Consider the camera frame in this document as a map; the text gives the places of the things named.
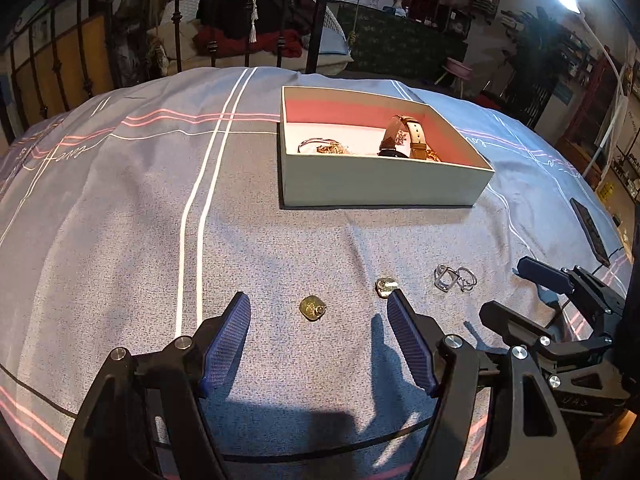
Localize small gold silver ring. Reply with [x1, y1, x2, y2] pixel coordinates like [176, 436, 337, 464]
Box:
[374, 276, 400, 300]

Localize silver ring cluster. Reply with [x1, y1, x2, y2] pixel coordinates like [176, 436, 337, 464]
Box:
[433, 264, 478, 292]

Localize tan strap black wristwatch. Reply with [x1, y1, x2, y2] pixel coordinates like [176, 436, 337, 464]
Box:
[378, 115, 440, 162]

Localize rose gold chain bracelet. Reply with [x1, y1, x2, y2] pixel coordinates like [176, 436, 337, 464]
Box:
[297, 135, 352, 157]

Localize black smartphone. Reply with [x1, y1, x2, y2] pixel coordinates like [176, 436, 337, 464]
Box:
[570, 197, 611, 268]

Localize grey-blue striped bedspread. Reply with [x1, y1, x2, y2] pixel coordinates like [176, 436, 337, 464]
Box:
[1, 67, 631, 479]

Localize pale green pink-lined box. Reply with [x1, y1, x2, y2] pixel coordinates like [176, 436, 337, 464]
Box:
[280, 86, 495, 208]

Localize pink round stool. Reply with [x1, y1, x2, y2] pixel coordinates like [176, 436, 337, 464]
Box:
[435, 58, 472, 99]

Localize dark green patterned cabinet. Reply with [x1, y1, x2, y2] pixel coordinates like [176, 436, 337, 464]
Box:
[336, 2, 468, 82]

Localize red cushion blanket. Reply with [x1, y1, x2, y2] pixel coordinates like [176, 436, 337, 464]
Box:
[192, 26, 303, 58]

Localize white wicker hanging chair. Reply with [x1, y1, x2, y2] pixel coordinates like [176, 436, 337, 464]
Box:
[146, 0, 354, 77]

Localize black iron bed frame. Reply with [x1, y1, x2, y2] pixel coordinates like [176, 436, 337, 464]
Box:
[1, 0, 329, 138]

